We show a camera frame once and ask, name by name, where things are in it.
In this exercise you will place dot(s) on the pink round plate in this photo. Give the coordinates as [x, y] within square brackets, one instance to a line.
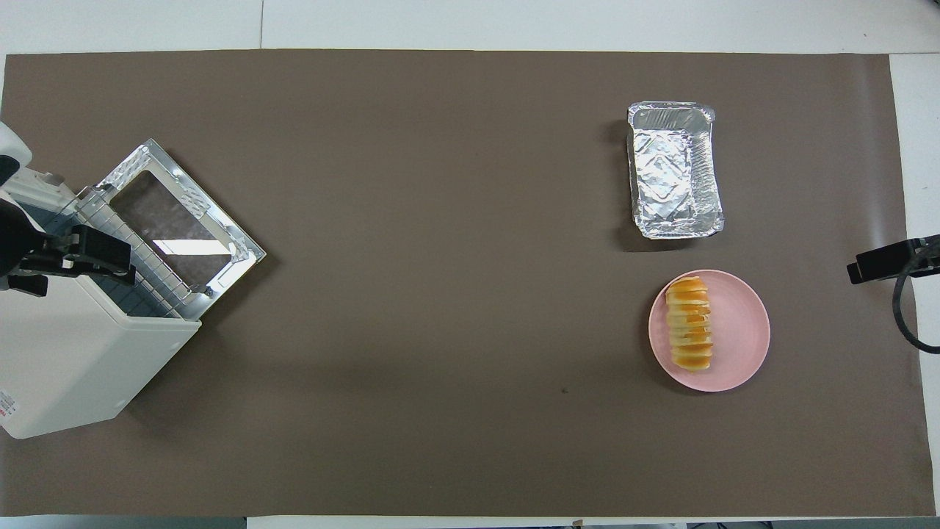
[738, 330]

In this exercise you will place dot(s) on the glass oven door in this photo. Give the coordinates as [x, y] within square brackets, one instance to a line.
[176, 228]

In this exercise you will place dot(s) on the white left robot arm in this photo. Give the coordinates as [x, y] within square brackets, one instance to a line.
[11, 150]

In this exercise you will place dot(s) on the cream toaster oven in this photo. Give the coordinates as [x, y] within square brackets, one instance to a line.
[73, 353]

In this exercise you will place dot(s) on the sliced golden bread loaf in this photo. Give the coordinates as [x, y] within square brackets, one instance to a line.
[689, 323]

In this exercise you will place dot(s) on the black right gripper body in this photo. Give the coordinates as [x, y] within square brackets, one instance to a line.
[927, 253]

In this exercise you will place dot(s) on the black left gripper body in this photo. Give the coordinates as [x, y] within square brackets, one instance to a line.
[18, 239]

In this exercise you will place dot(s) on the brown table mat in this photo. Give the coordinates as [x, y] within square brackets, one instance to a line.
[440, 367]

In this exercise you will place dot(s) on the aluminium foil tray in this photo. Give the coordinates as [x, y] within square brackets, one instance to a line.
[672, 176]

